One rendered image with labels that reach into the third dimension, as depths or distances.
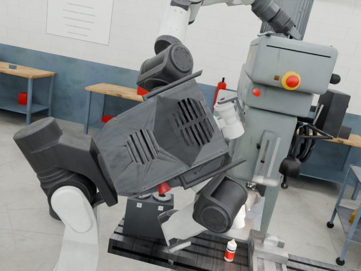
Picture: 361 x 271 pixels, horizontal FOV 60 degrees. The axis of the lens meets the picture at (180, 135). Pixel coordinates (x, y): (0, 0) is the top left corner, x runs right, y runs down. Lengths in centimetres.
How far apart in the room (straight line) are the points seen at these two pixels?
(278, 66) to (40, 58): 569
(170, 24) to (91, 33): 504
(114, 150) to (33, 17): 585
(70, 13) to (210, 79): 272
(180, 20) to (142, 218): 91
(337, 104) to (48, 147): 126
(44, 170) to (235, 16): 493
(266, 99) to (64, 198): 78
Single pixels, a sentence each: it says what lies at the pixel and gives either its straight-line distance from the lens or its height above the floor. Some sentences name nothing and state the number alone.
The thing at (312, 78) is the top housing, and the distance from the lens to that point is 114.
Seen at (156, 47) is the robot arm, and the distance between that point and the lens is 102.
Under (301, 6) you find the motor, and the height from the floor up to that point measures 205.
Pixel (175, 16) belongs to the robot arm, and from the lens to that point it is 105.
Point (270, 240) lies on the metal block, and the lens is 156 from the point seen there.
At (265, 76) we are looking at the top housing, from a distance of 112.
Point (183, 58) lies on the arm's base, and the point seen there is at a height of 177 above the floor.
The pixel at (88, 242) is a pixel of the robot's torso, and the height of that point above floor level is 124.
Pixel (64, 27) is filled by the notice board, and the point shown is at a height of 169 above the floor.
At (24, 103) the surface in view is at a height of 26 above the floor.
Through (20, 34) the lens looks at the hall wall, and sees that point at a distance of 670.
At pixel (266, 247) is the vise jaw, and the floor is 101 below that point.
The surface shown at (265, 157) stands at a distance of 127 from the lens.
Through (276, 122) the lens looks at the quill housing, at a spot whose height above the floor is 159.
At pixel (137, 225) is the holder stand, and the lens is 155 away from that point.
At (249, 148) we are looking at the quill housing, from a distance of 130.
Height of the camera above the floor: 182
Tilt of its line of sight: 16 degrees down
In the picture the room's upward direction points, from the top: 11 degrees clockwise
